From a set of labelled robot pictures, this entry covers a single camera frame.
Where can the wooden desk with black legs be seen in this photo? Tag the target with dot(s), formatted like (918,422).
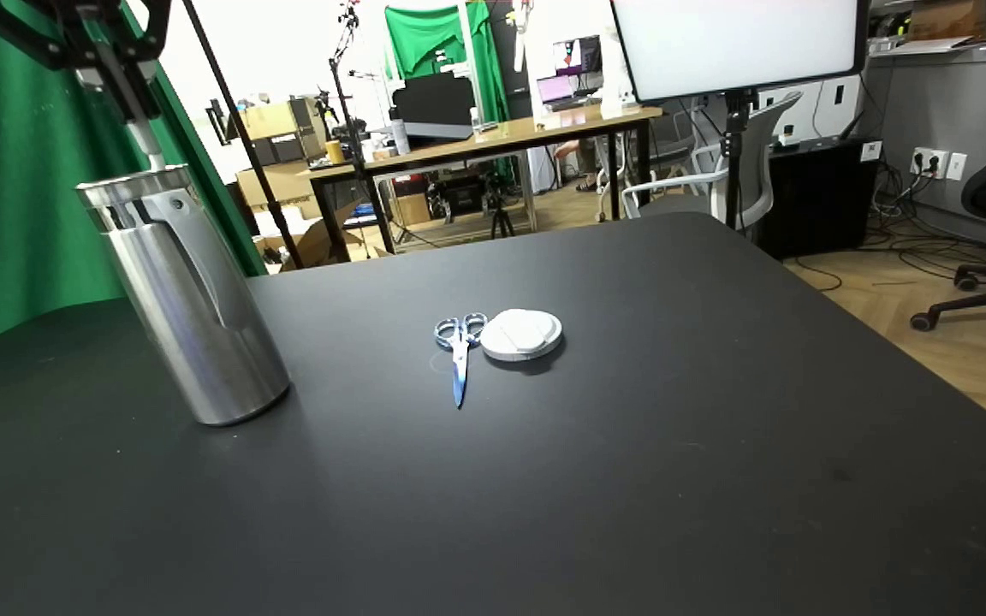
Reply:
(515,132)

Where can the thin black slanted pole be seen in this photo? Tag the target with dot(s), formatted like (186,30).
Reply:
(237,132)

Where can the white wall sockets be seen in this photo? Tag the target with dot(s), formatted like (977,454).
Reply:
(928,161)

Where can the small black tripod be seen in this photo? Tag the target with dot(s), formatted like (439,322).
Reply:
(500,214)

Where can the white round tape measure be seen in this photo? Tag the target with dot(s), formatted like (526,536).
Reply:
(523,334)

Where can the grey office chair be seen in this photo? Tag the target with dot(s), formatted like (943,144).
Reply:
(762,171)

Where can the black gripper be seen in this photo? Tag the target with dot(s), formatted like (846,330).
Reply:
(37,25)

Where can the silver metal thermos jug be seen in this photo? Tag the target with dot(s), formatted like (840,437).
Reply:
(197,319)

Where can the purple lit laptop screen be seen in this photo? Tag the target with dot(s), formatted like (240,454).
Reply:
(560,91)

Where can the green cloth backdrop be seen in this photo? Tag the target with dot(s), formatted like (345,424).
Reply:
(427,38)

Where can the black cabinet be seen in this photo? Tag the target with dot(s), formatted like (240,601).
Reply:
(818,198)

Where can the white screen with black frame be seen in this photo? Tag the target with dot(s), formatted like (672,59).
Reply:
(733,46)

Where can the green curtain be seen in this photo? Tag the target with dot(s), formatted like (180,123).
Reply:
(16,206)

